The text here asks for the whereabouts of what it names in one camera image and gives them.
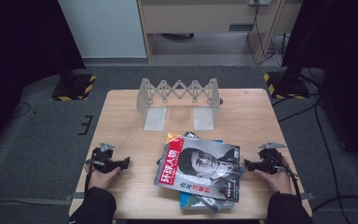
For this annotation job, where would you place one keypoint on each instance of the grey expandable book rack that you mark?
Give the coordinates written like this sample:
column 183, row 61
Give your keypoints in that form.
column 178, row 93

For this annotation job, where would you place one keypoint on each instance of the black striped stand base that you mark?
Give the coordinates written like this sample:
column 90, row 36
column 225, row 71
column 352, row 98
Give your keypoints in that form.
column 287, row 87
column 74, row 88

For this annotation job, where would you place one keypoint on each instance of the black curtain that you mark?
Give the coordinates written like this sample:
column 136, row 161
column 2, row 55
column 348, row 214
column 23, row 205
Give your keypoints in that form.
column 18, row 56
column 345, row 62

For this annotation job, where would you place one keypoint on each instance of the person's right hand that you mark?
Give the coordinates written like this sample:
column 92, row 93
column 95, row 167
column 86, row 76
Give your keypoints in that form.
column 279, row 182

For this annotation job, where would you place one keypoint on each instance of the person's left hand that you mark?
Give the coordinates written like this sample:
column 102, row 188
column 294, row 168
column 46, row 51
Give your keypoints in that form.
column 99, row 179

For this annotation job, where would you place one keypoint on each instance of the white panel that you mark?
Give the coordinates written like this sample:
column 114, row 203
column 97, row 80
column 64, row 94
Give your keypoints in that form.
column 102, row 28

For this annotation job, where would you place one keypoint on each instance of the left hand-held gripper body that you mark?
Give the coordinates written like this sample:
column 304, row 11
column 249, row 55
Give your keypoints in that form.
column 103, row 160

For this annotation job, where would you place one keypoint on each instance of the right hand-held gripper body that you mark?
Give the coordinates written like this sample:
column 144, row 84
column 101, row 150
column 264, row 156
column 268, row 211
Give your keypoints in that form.
column 272, row 161

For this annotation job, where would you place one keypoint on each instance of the light wooden desk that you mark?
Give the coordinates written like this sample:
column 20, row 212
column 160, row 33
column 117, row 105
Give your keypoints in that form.
column 199, row 15

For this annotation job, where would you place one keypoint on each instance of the thick blue book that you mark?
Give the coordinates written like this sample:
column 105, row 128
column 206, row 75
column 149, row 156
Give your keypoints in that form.
column 189, row 200

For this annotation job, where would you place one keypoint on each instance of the red portrait magazine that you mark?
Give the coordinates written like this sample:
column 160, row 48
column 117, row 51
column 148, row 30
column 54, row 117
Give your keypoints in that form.
column 199, row 168

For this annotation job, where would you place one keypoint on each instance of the white power strip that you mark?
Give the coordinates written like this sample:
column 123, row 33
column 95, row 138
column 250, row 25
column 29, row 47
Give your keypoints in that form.
column 260, row 2

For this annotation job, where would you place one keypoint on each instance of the grey tape strip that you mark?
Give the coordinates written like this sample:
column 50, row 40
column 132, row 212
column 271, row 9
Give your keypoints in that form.
column 76, row 196
column 309, row 196

